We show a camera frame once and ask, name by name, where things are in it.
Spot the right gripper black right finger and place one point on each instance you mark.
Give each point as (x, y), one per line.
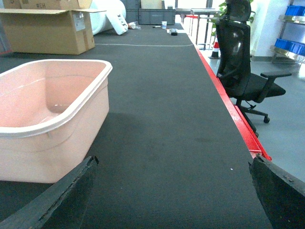
(281, 194)

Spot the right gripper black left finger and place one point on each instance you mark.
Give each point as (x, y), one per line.
(62, 205)

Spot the pink plastic storage box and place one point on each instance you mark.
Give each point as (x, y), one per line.
(50, 113)

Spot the brown cardboard box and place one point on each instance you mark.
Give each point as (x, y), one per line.
(48, 26)

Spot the black high-back office chair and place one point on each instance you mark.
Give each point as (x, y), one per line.
(235, 74)

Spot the dark grey table mat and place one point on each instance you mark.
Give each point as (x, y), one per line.
(170, 155)

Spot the red white traffic cone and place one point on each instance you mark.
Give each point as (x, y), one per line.
(215, 51)

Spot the white foam roll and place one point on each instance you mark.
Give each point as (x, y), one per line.
(111, 16)

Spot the green potted plant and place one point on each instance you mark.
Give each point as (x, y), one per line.
(235, 10)

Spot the grey plastic crate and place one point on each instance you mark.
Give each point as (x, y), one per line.
(156, 16)

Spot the white paper cup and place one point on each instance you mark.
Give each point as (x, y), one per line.
(164, 25)

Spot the red metal table frame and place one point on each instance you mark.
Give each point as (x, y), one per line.
(253, 144)

